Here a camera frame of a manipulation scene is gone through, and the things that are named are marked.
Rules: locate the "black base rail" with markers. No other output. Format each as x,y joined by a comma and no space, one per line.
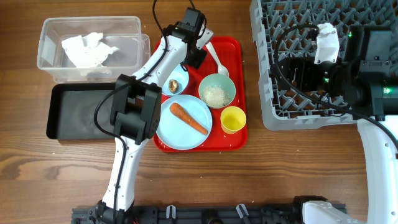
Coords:
283,213

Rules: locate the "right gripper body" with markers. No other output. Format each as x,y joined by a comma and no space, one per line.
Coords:
309,77

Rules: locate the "white plastic spoon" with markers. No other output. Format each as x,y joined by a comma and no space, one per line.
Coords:
221,69

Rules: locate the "brown mushroom piece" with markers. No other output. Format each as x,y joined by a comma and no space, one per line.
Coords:
173,86

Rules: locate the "clear plastic bin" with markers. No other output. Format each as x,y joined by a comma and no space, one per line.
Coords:
123,32

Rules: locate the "green bowl with rice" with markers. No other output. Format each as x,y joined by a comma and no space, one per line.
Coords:
217,91

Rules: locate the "yellow cup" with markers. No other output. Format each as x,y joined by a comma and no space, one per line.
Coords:
233,119

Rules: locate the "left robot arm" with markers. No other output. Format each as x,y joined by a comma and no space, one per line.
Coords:
136,106

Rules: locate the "orange carrot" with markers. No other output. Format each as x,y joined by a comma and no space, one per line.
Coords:
178,111

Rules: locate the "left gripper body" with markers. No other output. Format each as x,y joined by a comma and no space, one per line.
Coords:
194,60

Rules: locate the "red serving tray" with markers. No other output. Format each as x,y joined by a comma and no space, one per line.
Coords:
228,50

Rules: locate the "light blue plate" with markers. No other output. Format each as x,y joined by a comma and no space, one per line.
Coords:
175,133

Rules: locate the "black tray bin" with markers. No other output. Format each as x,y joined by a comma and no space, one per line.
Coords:
72,108

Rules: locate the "white napkin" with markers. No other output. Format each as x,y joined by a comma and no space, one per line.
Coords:
88,51

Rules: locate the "small blue bowl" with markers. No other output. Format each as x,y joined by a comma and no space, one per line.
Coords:
179,74

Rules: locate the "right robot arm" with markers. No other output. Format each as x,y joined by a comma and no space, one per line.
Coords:
362,77

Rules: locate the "grey dishwasher rack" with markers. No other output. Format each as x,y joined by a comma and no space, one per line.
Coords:
285,109

